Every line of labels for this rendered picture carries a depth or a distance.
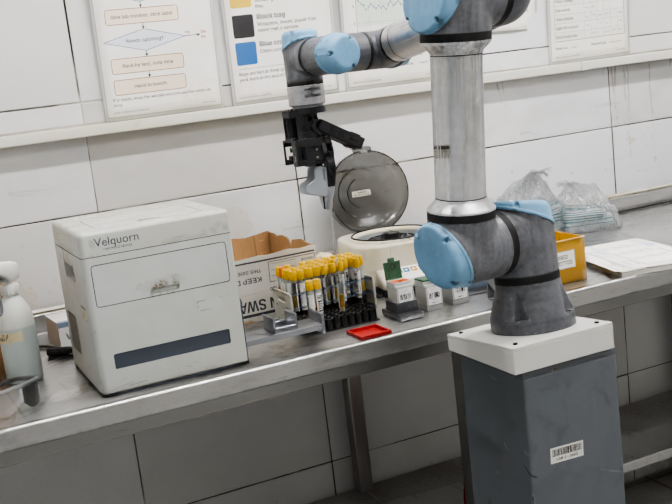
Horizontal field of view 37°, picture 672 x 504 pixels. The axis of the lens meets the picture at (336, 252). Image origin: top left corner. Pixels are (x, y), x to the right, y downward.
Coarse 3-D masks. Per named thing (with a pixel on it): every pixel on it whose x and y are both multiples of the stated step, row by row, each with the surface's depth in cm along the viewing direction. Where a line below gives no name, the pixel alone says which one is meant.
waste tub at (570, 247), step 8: (560, 232) 230; (560, 240) 221; (568, 240) 221; (576, 240) 222; (560, 248) 221; (568, 248) 222; (576, 248) 223; (584, 248) 224; (560, 256) 221; (568, 256) 222; (576, 256) 223; (584, 256) 224; (560, 264) 221; (568, 264) 222; (576, 264) 223; (584, 264) 224; (560, 272) 222; (568, 272) 223; (576, 272) 223; (584, 272) 224; (568, 280) 223; (576, 280) 224
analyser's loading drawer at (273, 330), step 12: (288, 312) 198; (312, 312) 200; (264, 324) 198; (276, 324) 199; (288, 324) 199; (300, 324) 199; (312, 324) 197; (324, 324) 197; (252, 336) 194; (264, 336) 193; (276, 336) 193; (288, 336) 194
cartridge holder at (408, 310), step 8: (392, 304) 210; (400, 304) 208; (408, 304) 209; (416, 304) 209; (384, 312) 214; (392, 312) 210; (400, 312) 208; (408, 312) 208; (416, 312) 208; (400, 320) 207
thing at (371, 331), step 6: (372, 324) 205; (348, 330) 202; (354, 330) 203; (360, 330) 203; (366, 330) 203; (372, 330) 202; (378, 330) 202; (384, 330) 201; (390, 330) 199; (354, 336) 199; (360, 336) 197; (366, 336) 197; (372, 336) 197; (378, 336) 198
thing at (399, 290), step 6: (390, 282) 210; (396, 282) 209; (402, 282) 209; (408, 282) 209; (390, 288) 210; (396, 288) 208; (402, 288) 208; (408, 288) 209; (390, 294) 211; (396, 294) 208; (402, 294) 208; (408, 294) 209; (390, 300) 211; (396, 300) 208; (402, 300) 208; (408, 300) 209
